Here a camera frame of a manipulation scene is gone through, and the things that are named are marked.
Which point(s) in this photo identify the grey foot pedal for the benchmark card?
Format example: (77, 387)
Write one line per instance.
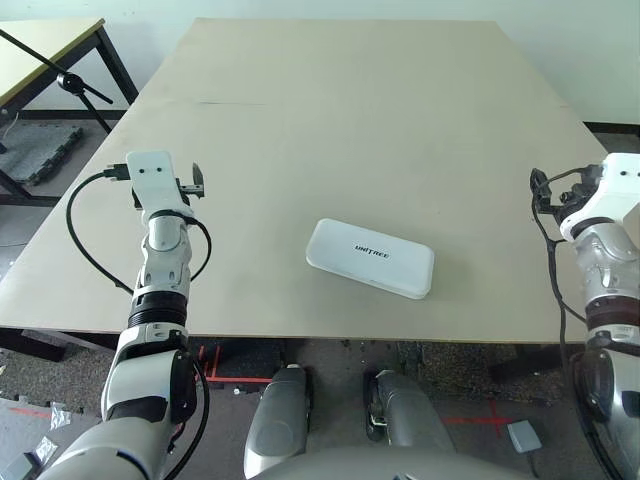
(524, 436)

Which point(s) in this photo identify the dark foam floor mat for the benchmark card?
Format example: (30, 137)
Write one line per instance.
(35, 150)

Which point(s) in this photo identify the grey right robot leg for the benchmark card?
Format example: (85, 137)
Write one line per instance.
(405, 410)

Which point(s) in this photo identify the grey robot leg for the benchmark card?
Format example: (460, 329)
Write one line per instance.
(405, 410)
(280, 415)

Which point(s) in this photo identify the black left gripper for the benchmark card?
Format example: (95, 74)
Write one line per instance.
(192, 191)

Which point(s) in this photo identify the clear plastic bag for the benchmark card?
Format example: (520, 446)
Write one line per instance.
(60, 415)
(47, 448)

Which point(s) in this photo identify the grey left robot leg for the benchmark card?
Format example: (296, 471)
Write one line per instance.
(280, 415)

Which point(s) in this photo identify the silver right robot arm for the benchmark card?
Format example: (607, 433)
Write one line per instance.
(605, 260)

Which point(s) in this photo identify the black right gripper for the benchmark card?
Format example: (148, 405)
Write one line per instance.
(580, 190)

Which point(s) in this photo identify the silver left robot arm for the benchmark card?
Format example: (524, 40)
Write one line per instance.
(160, 265)

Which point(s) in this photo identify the side table with black legs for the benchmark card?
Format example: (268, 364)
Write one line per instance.
(40, 45)

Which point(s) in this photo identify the white plastic pencil case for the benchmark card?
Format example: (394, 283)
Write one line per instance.
(370, 270)

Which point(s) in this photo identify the grey robot torso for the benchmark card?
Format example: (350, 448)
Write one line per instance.
(375, 467)

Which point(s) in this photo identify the black tripod stand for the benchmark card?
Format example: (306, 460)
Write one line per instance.
(70, 81)

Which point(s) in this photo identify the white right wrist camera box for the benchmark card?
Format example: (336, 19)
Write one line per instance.
(620, 180)

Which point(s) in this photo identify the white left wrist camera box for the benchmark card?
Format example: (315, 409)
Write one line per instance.
(150, 175)

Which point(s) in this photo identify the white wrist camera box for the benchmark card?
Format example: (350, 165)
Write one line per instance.
(150, 175)
(620, 180)

